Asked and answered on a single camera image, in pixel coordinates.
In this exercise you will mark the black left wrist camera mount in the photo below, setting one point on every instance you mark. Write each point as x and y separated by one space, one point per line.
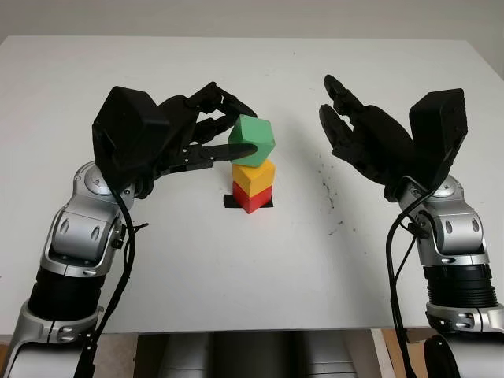
126 134

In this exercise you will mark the white table leg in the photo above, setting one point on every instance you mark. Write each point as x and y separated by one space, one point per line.
382 354

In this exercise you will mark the black tape strip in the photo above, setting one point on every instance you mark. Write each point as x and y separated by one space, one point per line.
228 202

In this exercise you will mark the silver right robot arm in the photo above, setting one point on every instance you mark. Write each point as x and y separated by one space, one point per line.
456 236

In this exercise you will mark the dark grey robot torso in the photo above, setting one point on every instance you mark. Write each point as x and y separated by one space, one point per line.
252 354

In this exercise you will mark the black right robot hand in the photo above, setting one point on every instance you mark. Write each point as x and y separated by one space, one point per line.
378 141

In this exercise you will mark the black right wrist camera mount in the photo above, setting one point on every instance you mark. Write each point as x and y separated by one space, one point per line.
439 130

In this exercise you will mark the red cube block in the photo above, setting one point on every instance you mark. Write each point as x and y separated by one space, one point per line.
256 201

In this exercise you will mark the green cube block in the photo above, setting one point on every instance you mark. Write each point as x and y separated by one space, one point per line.
256 132

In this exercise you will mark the yellow cube block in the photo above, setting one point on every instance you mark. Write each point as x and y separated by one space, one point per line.
254 177

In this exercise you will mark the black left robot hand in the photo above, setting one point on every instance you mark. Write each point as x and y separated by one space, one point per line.
177 130

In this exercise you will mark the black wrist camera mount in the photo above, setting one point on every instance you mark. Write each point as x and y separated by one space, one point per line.
126 134
439 130

